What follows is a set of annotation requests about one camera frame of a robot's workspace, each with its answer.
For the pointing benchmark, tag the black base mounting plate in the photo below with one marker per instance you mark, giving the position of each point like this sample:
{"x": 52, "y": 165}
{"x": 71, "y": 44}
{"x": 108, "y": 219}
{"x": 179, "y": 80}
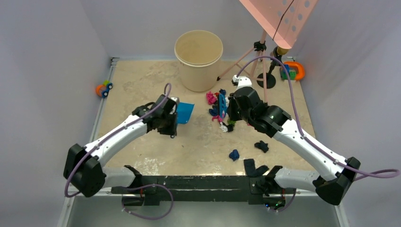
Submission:
{"x": 152, "y": 190}

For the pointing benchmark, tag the pink music stand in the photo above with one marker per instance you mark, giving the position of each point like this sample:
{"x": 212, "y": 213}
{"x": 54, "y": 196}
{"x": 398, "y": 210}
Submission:
{"x": 281, "y": 20}

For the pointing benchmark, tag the dark navy front scrap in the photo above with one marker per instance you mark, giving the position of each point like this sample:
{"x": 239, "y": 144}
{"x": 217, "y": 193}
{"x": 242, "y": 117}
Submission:
{"x": 252, "y": 171}

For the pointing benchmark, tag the dark blue paper scrap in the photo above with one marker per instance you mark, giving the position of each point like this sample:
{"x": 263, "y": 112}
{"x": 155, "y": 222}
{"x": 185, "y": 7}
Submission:
{"x": 234, "y": 155}

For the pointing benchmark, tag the orange blue green toy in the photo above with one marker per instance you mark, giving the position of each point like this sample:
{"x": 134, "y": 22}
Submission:
{"x": 295, "y": 70}

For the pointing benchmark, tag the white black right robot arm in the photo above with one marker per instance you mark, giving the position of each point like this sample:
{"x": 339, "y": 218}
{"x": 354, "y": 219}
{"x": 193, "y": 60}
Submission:
{"x": 331, "y": 177}

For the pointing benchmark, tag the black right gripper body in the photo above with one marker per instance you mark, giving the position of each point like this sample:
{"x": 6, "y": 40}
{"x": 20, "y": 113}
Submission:
{"x": 235, "y": 114}

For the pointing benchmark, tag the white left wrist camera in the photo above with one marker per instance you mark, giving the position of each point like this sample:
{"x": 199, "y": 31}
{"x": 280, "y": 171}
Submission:
{"x": 175, "y": 105}

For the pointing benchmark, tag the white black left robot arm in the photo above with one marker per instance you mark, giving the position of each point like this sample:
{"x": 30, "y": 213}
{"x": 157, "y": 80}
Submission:
{"x": 85, "y": 165}

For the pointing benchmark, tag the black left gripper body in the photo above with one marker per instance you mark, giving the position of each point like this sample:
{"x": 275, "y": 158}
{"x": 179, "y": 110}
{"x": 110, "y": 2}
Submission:
{"x": 167, "y": 126}

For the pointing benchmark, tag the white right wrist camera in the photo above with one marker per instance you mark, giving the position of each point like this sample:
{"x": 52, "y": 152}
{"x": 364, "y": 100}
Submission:
{"x": 241, "y": 81}

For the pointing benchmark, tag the blue plastic dustpan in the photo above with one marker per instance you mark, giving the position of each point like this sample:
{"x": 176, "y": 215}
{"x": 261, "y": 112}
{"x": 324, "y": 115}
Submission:
{"x": 184, "y": 111}

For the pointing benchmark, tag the blue hand brush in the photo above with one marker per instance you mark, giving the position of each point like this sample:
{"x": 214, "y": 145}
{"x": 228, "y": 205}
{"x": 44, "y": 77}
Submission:
{"x": 222, "y": 106}

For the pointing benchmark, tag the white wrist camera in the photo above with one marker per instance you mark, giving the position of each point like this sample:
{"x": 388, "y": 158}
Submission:
{"x": 175, "y": 105}
{"x": 241, "y": 81}

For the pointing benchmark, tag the beige plastic bucket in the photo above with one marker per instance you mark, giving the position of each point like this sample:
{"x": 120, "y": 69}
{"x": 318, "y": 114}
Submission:
{"x": 199, "y": 54}

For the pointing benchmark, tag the orange blue toy car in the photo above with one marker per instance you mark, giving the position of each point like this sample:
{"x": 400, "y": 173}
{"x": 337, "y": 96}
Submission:
{"x": 103, "y": 89}

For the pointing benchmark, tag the black paper scrap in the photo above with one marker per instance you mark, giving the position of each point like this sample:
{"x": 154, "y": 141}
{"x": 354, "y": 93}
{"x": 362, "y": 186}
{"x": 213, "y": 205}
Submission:
{"x": 230, "y": 127}

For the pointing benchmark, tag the white paper scrap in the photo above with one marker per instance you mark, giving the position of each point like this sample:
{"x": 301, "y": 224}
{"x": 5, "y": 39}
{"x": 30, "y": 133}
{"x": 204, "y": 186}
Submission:
{"x": 223, "y": 127}

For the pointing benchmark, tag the pink paper scrap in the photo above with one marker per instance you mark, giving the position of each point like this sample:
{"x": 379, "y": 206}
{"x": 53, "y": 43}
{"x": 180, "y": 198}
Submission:
{"x": 211, "y": 98}

